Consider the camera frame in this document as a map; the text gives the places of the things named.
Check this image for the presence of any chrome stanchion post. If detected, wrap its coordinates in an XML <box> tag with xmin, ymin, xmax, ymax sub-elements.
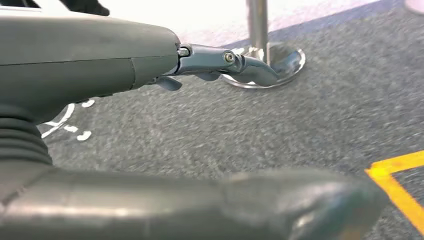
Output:
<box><xmin>220</xmin><ymin>0</ymin><xmax>306</xmax><ymax>90</ymax></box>

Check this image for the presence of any white floor marking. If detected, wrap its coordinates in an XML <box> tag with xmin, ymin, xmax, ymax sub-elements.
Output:
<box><xmin>40</xmin><ymin>98</ymin><xmax>96</xmax><ymax>142</ymax></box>

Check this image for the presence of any yellow floor tape square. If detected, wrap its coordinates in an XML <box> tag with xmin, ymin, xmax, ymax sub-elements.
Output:
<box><xmin>364</xmin><ymin>150</ymin><xmax>424</xmax><ymax>236</ymax></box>

